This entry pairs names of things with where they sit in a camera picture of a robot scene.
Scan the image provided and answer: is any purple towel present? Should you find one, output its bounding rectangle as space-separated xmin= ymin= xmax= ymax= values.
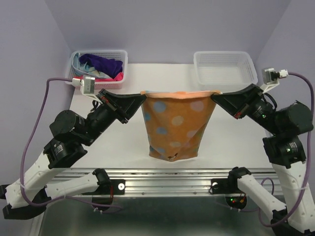
xmin=79 ymin=54 xmax=123 ymax=78

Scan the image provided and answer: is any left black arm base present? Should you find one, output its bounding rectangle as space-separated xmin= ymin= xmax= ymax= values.
xmin=91 ymin=179 xmax=126 ymax=213

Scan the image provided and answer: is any white plastic basket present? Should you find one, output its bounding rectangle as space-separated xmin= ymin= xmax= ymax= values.
xmin=193 ymin=51 xmax=258 ymax=92
xmin=65 ymin=50 xmax=128 ymax=89

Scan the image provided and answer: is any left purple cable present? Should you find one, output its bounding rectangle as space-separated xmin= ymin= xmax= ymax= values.
xmin=20 ymin=77 xmax=124 ymax=214

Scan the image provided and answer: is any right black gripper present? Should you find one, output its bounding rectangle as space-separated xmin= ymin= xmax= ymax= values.
xmin=211 ymin=81 xmax=282 ymax=134

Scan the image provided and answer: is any aluminium mounting rail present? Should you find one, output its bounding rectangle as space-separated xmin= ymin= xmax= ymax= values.
xmin=48 ymin=168 xmax=283 ymax=198

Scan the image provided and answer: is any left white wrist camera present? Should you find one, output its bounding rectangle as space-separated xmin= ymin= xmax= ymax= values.
xmin=71 ymin=75 xmax=95 ymax=96

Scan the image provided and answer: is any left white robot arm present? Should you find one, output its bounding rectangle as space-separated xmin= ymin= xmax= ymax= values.
xmin=0 ymin=89 xmax=146 ymax=220

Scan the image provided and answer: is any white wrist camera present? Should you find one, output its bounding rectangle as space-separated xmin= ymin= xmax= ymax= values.
xmin=260 ymin=68 xmax=288 ymax=94
xmin=71 ymin=75 xmax=95 ymax=96

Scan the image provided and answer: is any orange dotted towel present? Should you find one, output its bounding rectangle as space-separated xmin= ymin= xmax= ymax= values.
xmin=141 ymin=90 xmax=220 ymax=162

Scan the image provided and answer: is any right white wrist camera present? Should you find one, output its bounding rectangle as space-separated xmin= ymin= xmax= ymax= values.
xmin=260 ymin=68 xmax=288 ymax=94

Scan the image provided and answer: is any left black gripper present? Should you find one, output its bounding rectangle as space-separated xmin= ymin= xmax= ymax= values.
xmin=83 ymin=88 xmax=150 ymax=146

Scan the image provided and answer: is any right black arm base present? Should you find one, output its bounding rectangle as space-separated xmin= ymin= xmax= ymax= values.
xmin=208 ymin=178 xmax=248 ymax=210

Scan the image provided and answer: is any light blue dotted towel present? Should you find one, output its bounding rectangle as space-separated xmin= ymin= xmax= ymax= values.
xmin=71 ymin=53 xmax=110 ymax=79

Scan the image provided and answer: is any left white plastic basket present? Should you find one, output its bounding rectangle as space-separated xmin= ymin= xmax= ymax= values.
xmin=65 ymin=50 xmax=128 ymax=89

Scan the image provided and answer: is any pink towel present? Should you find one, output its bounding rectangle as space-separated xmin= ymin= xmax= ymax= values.
xmin=95 ymin=72 xmax=124 ymax=83

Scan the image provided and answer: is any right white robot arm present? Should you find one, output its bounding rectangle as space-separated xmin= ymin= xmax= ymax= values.
xmin=209 ymin=84 xmax=315 ymax=236

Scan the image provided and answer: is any right white plastic basket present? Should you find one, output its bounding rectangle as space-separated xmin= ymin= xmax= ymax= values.
xmin=193 ymin=51 xmax=258 ymax=92

